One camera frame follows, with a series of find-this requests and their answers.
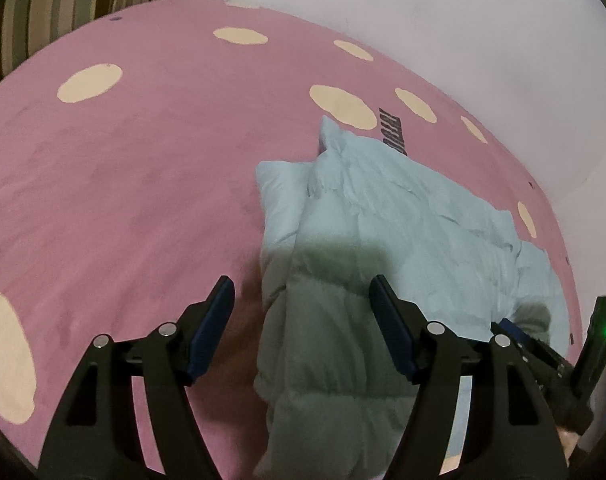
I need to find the light green puffer jacket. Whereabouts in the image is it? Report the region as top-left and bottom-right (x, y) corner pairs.
(255, 119), (570, 479)

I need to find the pink spotted bed blanket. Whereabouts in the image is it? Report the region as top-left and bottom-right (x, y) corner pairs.
(0, 0), (582, 479)

